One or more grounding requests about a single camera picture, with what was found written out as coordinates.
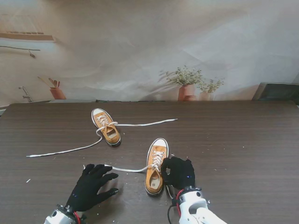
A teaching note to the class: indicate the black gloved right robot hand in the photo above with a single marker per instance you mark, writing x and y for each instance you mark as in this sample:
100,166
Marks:
182,172

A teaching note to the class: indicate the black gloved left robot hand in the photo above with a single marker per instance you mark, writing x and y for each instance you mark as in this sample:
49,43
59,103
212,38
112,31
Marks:
88,189

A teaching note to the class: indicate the white shoelace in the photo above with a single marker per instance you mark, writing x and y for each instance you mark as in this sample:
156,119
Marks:
128,170
70,151

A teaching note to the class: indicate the printed kitchen backdrop cloth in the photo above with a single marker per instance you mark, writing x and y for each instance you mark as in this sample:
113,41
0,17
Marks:
140,46

